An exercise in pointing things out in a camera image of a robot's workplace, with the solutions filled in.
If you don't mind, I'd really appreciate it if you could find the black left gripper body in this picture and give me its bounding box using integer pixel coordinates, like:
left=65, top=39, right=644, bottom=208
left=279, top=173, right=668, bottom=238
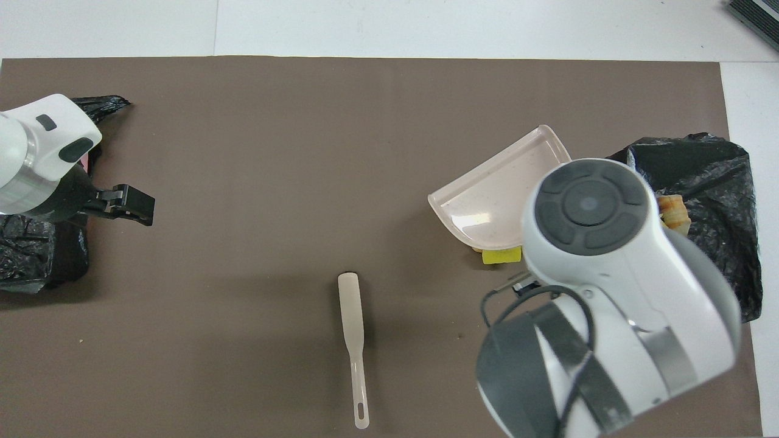
left=37, top=164, right=104, bottom=227

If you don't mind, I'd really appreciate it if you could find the beige hand brush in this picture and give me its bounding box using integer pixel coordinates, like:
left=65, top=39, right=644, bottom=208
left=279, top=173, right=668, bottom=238
left=338, top=272, right=371, bottom=430

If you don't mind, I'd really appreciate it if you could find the beige plastic dustpan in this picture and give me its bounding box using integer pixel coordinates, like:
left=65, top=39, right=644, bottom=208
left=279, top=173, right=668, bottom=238
left=427, top=124, right=573, bottom=251

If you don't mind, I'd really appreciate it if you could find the yellow sponge piece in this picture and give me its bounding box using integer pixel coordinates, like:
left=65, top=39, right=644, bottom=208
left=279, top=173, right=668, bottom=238
left=481, top=246, right=524, bottom=266

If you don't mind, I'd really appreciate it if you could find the pale crusty bread chunk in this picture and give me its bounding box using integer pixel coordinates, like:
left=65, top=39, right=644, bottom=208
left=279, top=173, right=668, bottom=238
left=656, top=193, right=693, bottom=237

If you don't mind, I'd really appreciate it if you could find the black bag lined pink bin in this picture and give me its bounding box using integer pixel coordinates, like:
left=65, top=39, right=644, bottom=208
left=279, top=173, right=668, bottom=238
left=0, top=94, right=131, bottom=296

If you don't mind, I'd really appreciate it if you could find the brown table mat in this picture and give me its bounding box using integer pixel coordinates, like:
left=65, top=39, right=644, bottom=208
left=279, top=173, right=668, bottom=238
left=0, top=56, right=761, bottom=438

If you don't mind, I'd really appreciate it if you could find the dark grey ribbed box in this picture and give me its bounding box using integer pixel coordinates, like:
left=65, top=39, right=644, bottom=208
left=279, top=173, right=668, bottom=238
left=725, top=0, right=779, bottom=52

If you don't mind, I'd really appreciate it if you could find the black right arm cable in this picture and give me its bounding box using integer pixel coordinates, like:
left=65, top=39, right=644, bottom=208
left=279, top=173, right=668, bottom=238
left=480, top=283, right=596, bottom=438

